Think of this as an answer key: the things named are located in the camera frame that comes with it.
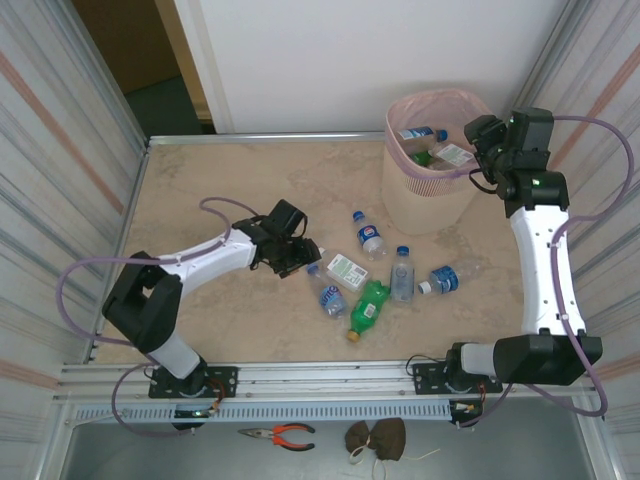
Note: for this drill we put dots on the lime label juice bottle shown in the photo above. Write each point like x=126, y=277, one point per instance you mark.
x=452, y=155

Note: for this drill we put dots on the clear bottle light blue label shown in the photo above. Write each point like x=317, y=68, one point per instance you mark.
x=332, y=297

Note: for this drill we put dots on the clear bottle red flower label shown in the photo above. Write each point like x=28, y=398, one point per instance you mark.
x=420, y=134

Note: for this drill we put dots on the short Pepsi label bottle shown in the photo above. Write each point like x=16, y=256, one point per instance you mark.
x=369, y=236

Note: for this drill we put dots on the green bottle yellow cap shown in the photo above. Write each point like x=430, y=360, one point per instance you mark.
x=422, y=159
x=367, y=307

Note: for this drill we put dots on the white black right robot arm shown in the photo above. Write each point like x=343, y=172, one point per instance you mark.
x=545, y=270

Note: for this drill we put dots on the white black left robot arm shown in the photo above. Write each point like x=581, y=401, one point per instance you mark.
x=210, y=257

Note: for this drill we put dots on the pink plastic bin liner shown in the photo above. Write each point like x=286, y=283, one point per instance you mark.
x=450, y=112

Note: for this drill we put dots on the beige plastic waste bin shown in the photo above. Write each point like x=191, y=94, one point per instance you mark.
x=425, y=205

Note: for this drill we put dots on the white green label square bottle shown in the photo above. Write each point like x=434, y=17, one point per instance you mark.
x=347, y=270

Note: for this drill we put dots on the clear water bottle blue cap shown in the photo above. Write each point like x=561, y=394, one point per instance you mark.
x=402, y=275

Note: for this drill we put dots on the blue label white cap bottle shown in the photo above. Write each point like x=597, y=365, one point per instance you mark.
x=445, y=280

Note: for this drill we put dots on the corrugated metal side panel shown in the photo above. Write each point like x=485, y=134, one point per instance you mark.
x=50, y=150
x=620, y=275

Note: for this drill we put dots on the black controller board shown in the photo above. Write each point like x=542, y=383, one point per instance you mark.
x=185, y=414
x=457, y=407

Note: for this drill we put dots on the brown cloth bundle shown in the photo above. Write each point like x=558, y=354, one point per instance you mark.
x=387, y=437

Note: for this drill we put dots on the grey metal shelf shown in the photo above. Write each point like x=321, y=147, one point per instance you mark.
x=200, y=460

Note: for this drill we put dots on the brown wooden door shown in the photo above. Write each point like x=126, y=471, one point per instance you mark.
x=125, y=40

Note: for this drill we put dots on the aluminium table edge rail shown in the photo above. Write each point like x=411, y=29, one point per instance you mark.
x=270, y=138

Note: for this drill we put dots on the long aluminium mounting rail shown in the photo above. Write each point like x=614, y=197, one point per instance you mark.
x=325, y=380

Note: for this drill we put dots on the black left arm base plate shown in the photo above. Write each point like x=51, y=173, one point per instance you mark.
x=225, y=377

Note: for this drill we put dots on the aluminium side frame rail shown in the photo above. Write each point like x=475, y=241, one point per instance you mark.
x=137, y=195

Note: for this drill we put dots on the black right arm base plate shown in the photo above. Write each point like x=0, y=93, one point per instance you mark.
x=425, y=372

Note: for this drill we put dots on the white door frame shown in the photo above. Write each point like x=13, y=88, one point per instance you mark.
x=200, y=60

